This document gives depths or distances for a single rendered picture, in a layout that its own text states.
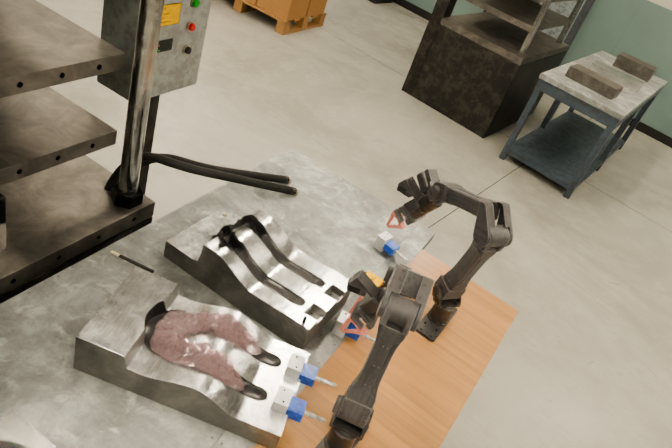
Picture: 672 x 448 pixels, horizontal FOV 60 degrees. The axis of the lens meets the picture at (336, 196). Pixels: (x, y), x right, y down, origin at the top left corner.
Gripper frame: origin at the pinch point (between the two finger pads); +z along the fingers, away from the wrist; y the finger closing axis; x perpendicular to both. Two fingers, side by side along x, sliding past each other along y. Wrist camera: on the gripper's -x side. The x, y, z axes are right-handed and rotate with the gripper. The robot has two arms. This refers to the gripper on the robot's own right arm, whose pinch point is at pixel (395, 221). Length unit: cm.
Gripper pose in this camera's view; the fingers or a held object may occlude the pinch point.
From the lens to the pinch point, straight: 201.7
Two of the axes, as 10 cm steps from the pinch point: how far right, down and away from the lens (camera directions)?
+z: -6.1, 4.1, 6.8
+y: -6.4, 2.5, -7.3
